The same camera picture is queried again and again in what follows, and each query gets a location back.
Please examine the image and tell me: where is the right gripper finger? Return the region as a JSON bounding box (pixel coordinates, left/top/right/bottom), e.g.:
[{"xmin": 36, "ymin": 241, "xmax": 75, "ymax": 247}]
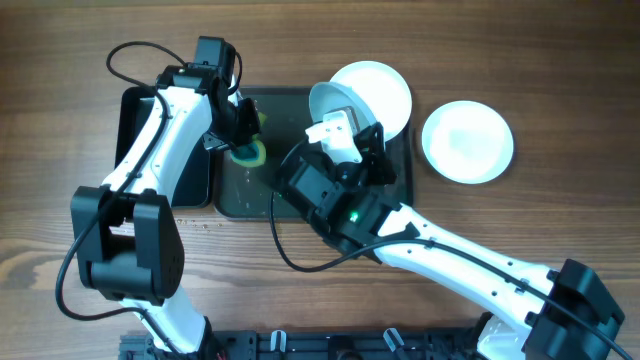
[
  {"xmin": 305, "ymin": 122, "xmax": 332, "ymax": 144},
  {"xmin": 321, "ymin": 108, "xmax": 363, "ymax": 165}
]

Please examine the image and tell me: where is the yellow green sponge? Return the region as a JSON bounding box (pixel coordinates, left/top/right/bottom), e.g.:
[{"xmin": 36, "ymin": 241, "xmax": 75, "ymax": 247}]
[{"xmin": 230, "ymin": 109, "xmax": 266, "ymax": 168}]

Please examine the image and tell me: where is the white plate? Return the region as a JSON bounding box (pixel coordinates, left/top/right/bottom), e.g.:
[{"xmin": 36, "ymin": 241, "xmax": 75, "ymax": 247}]
[
  {"xmin": 309, "ymin": 82, "xmax": 377, "ymax": 135},
  {"xmin": 331, "ymin": 61, "xmax": 413, "ymax": 141},
  {"xmin": 420, "ymin": 100, "xmax": 515, "ymax": 185}
]

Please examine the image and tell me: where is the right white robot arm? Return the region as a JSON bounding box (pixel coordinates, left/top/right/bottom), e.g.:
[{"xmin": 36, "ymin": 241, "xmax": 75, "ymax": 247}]
[{"xmin": 282, "ymin": 105, "xmax": 624, "ymax": 359}]

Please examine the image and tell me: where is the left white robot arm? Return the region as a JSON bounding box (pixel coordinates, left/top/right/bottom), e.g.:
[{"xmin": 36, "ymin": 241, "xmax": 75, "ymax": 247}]
[{"xmin": 56, "ymin": 66, "xmax": 260, "ymax": 359}]

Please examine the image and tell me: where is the large dark green tray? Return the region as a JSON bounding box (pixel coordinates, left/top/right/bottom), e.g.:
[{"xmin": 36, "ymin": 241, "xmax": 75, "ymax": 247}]
[{"xmin": 213, "ymin": 86, "xmax": 415, "ymax": 222}]

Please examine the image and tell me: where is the small black tray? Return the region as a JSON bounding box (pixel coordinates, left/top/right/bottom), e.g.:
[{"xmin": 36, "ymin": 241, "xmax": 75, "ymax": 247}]
[{"xmin": 114, "ymin": 87, "xmax": 211, "ymax": 208}]

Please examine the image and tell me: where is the white plate top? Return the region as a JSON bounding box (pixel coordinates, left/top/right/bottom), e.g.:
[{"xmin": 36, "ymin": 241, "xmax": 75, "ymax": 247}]
[{"xmin": 331, "ymin": 61, "xmax": 413, "ymax": 141}]

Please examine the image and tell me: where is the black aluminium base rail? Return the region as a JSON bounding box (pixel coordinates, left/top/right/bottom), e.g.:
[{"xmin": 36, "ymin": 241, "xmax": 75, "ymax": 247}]
[{"xmin": 118, "ymin": 324, "xmax": 501, "ymax": 360}]

